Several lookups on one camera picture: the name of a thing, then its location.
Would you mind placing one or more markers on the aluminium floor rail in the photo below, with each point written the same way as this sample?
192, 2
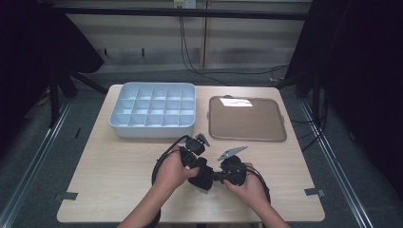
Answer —
335, 164
34, 161

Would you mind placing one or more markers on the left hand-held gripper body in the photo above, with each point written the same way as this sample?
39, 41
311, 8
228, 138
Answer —
191, 155

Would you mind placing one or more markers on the dark curtain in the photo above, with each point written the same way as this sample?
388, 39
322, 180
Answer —
364, 95
28, 63

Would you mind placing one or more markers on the black horizontal bar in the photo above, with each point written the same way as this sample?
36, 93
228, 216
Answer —
158, 12

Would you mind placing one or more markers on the person's left hand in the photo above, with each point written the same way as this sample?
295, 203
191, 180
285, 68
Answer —
171, 175

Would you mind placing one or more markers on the black sock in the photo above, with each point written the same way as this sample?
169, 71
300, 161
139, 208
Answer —
202, 179

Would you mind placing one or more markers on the grey tape piece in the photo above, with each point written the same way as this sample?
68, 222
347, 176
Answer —
68, 196
314, 192

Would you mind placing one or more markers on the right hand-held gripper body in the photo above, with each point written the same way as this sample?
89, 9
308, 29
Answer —
234, 171

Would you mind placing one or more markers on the person's right hand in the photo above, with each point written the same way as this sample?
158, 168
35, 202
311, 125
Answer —
250, 191

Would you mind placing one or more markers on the white divided storage box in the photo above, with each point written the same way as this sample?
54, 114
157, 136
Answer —
153, 109

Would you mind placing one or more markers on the black metal stand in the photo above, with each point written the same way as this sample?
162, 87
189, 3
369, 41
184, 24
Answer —
54, 101
316, 101

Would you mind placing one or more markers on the brown flat tray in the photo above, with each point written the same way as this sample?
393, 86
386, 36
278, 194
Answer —
245, 120

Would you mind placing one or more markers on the white wall outlet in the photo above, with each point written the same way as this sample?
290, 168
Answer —
185, 3

